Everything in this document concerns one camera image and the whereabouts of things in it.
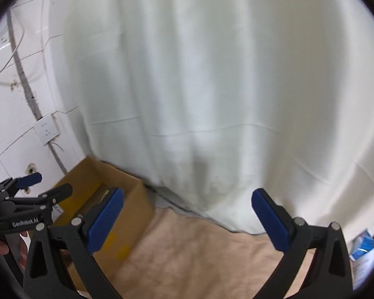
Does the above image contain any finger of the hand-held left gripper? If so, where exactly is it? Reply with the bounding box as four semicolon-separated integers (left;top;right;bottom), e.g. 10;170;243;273
0;172;43;198
6;183;74;222

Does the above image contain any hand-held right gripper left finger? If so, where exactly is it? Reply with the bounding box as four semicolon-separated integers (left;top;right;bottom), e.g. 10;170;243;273
23;187;125;299

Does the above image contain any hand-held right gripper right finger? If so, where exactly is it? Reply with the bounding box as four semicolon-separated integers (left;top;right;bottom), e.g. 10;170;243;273
251;188;353;299

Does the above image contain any brown cardboard box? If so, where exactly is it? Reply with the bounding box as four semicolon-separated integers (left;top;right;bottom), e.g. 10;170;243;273
51;156;155;293

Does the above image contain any beige blanket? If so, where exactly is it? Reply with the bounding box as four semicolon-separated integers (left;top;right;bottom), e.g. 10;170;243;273
65;207;318;299

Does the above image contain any blue white box at right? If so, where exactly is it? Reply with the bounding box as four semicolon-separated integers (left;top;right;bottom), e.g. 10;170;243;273
351;244;374;290

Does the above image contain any white curtain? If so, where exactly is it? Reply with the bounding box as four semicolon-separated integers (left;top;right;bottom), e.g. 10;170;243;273
48;0;374;235

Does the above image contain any white wall socket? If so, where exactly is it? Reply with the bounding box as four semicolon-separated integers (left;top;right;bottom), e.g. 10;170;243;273
33;114;58;145

